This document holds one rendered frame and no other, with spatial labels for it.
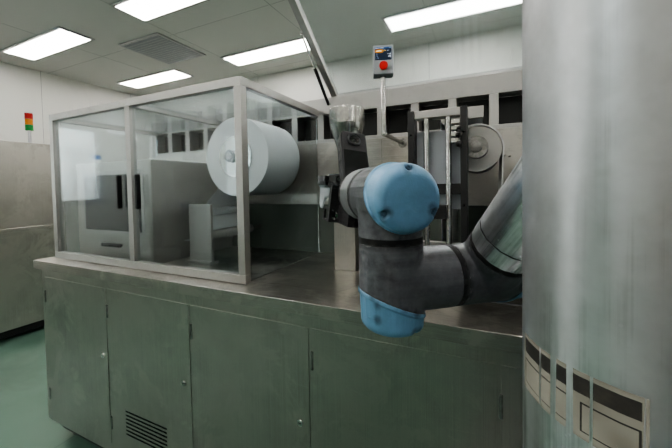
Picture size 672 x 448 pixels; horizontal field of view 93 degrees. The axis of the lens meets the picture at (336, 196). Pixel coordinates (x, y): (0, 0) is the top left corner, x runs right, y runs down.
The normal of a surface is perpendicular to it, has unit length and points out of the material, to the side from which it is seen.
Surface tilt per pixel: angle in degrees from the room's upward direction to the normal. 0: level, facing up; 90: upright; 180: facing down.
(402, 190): 90
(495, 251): 105
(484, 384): 90
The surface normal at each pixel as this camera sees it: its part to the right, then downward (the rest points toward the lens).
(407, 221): 0.22, 0.02
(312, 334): -0.42, 0.04
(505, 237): -0.84, 0.29
